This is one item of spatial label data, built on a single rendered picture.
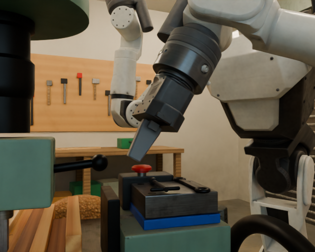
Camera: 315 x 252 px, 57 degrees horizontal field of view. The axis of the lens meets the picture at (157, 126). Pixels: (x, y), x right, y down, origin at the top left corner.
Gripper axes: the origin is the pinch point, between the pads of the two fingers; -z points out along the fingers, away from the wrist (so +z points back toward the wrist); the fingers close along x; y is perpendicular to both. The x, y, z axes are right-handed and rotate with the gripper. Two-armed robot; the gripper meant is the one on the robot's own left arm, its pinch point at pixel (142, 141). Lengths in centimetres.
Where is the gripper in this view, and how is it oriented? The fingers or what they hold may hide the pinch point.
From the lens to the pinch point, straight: 44.0
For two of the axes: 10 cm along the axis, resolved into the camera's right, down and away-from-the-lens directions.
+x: -2.8, 0.1, 9.6
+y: -8.3, -5.0, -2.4
